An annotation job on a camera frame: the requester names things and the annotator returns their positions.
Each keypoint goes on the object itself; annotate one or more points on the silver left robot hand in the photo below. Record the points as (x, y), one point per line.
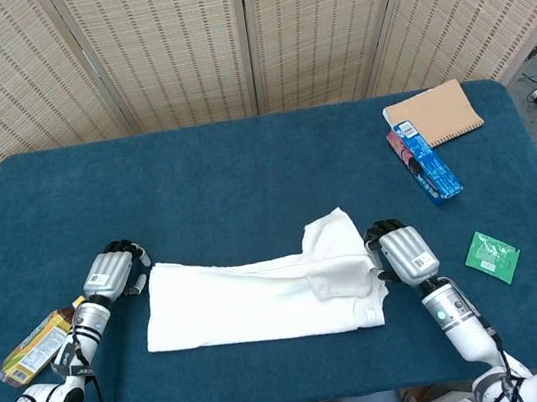
(107, 273)

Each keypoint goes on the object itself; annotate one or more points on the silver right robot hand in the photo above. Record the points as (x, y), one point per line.
(405, 254)

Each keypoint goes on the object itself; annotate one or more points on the white T-shirt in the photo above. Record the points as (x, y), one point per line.
(244, 306)

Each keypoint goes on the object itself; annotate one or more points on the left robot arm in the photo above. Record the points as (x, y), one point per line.
(87, 324)

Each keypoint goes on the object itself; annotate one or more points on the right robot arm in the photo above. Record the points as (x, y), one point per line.
(456, 324)

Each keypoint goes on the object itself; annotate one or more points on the green sachet packet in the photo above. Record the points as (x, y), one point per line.
(491, 256)

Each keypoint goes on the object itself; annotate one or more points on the blue cookie box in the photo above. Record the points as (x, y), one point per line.
(433, 171)

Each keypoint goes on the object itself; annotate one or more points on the blue carpet table cover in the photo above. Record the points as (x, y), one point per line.
(94, 186)

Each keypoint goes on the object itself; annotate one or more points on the yellow-capped tea bottle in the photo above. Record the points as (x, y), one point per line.
(29, 355)

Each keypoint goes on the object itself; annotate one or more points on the brown spiral notebook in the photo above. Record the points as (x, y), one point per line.
(437, 112)

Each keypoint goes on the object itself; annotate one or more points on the woven bamboo folding screen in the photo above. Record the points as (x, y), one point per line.
(175, 48)

